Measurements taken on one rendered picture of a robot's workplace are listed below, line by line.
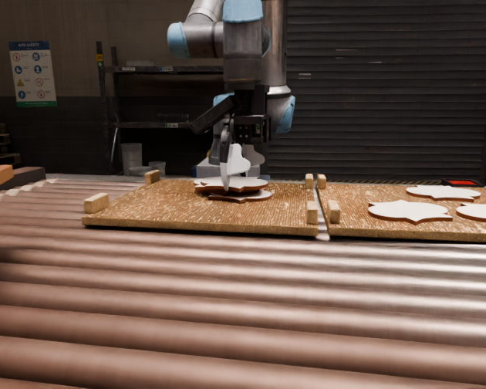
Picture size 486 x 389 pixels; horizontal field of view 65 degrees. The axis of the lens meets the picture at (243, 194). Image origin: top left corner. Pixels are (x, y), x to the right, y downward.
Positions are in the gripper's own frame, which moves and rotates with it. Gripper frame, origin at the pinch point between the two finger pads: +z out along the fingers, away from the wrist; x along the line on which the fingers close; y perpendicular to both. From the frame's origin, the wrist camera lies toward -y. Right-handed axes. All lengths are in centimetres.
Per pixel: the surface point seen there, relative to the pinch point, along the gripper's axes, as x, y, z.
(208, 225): -18.7, 2.7, 3.6
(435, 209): -0.7, 38.8, 2.2
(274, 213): -9.9, 11.6, 3.1
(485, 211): 1.2, 47.0, 2.2
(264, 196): -1.3, 7.2, 2.3
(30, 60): 361, -448, -76
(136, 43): 403, -298, -98
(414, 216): -6.6, 35.0, 2.2
